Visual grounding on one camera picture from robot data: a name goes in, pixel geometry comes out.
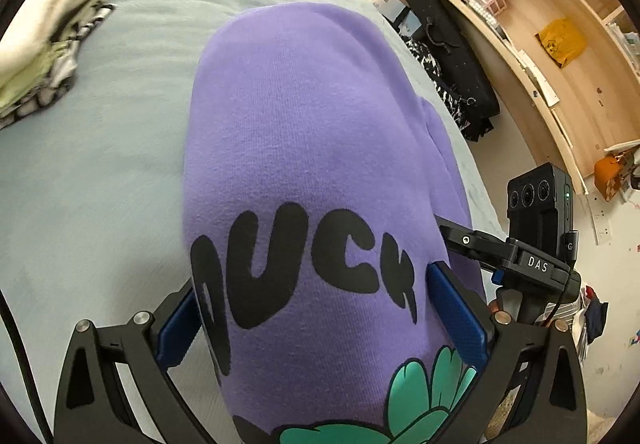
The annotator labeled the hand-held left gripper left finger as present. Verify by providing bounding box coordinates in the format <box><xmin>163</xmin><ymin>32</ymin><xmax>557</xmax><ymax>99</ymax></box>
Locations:
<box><xmin>52</xmin><ymin>281</ymin><xmax>208</xmax><ymax>444</ymax></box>

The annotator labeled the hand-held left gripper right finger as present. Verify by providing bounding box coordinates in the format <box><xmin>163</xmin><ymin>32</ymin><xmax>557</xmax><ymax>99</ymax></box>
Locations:
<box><xmin>425</xmin><ymin>262</ymin><xmax>588</xmax><ymax>444</ymax></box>

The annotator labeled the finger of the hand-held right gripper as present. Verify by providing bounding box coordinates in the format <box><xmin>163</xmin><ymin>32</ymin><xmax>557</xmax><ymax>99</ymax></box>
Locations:
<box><xmin>435</xmin><ymin>216</ymin><xmax>519</xmax><ymax>271</ymax></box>

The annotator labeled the purple zip hoodie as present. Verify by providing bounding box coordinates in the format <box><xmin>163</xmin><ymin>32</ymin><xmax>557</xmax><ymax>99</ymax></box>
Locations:
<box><xmin>181</xmin><ymin>1</ymin><xmax>488</xmax><ymax>444</ymax></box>

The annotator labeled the person's right hand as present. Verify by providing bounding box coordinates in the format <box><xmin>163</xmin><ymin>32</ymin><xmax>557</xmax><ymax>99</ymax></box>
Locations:
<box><xmin>486</xmin><ymin>297</ymin><xmax>570</xmax><ymax>333</ymax></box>

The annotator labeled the orange bag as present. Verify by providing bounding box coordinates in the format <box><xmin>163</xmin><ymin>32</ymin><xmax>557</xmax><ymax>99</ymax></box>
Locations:
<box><xmin>594</xmin><ymin>149</ymin><xmax>640</xmax><ymax>202</ymax></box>

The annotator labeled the dark blue cloth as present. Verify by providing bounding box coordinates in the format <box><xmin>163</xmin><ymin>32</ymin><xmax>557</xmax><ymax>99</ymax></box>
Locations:
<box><xmin>582</xmin><ymin>296</ymin><xmax>611</xmax><ymax>345</ymax></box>

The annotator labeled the white flat board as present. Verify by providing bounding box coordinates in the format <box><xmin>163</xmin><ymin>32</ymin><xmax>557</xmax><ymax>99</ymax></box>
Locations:
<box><xmin>521</xmin><ymin>48</ymin><xmax>563</xmax><ymax>107</ymax></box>

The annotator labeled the yellow cloth on shelf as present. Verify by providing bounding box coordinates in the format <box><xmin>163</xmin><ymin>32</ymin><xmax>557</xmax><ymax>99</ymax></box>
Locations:
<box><xmin>536</xmin><ymin>18</ymin><xmax>588</xmax><ymax>69</ymax></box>

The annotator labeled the long black case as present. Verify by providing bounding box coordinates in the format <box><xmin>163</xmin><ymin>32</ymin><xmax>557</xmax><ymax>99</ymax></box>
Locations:
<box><xmin>397</xmin><ymin>0</ymin><xmax>501</xmax><ymax>135</ymax></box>

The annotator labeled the grey-blue fleece bed blanket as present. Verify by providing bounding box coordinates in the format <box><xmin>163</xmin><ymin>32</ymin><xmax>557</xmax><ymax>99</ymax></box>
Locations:
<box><xmin>0</xmin><ymin>0</ymin><xmax>506</xmax><ymax>444</ymax></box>

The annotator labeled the black-white patterned garment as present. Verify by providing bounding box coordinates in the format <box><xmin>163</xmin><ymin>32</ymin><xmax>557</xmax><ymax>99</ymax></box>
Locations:
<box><xmin>402</xmin><ymin>36</ymin><xmax>471</xmax><ymax>135</ymax></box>

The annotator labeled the white cardboard box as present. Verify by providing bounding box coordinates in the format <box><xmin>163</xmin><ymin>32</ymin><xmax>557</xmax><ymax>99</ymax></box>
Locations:
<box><xmin>370</xmin><ymin>0</ymin><xmax>421</xmax><ymax>34</ymax></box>

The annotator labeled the light green folded cloth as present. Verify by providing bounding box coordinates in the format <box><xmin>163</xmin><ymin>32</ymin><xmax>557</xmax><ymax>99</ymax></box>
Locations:
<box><xmin>0</xmin><ymin>44</ymin><xmax>61</xmax><ymax>112</ymax></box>

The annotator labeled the black-white zebra cloth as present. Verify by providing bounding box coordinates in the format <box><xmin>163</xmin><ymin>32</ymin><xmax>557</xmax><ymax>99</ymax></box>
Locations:
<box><xmin>0</xmin><ymin>0</ymin><xmax>118</xmax><ymax>129</ymax></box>

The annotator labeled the black camera cable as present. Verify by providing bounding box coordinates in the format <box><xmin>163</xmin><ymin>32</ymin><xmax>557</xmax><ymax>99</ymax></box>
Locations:
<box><xmin>545</xmin><ymin>231</ymin><xmax>577</xmax><ymax>325</ymax></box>

